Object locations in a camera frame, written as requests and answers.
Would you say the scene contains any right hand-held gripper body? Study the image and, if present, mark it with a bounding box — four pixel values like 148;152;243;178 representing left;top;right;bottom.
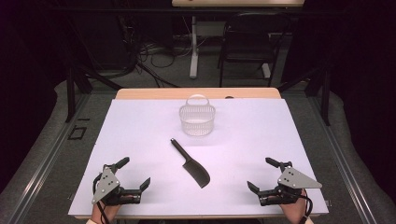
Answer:
257;161;323;207

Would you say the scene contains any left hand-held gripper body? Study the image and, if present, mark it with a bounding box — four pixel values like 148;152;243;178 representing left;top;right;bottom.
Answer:
91;166;143;206

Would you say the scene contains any black cleaver knife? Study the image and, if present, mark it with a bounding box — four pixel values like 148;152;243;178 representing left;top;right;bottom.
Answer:
170;137;211;189

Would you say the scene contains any white plastic basket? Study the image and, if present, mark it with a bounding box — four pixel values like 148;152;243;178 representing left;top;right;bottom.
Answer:
178;93;217;137

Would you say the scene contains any person's left hand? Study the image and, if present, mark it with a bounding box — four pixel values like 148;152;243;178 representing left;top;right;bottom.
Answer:
91;201;121;224

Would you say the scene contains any person's right hand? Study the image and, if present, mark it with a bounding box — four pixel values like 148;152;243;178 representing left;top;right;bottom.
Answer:
277;189;311;224

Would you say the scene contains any white table board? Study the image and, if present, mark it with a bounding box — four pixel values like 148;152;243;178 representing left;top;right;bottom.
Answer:
67;98;330;217

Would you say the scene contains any black chair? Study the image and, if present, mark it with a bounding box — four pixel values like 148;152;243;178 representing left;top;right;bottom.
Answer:
217;11;292;88

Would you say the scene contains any white desk leg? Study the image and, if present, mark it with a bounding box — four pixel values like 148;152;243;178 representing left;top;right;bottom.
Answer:
189;15;201;80

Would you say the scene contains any light wooden desk top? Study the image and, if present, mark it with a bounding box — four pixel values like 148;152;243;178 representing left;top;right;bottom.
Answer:
171;0;305;7

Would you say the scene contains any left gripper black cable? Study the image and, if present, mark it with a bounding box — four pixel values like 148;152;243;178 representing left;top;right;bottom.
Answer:
92;173;110;224

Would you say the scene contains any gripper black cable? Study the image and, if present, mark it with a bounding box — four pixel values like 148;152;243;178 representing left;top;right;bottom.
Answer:
92;173;110;224
299;189;314;224

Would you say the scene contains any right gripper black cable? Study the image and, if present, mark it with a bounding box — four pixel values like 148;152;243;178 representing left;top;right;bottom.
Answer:
299;189;314;224

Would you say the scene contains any silver floor rail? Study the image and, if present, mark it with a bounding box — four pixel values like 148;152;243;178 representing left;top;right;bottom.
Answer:
5;92;92;224
306;96;378;224

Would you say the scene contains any black metal frame stand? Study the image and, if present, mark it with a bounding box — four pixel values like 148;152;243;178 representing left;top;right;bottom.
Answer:
64;65;124;123
276;65;332;127

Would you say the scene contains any bundle of floor cables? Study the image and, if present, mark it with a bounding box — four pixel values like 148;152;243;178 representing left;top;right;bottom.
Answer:
136;36;194;70

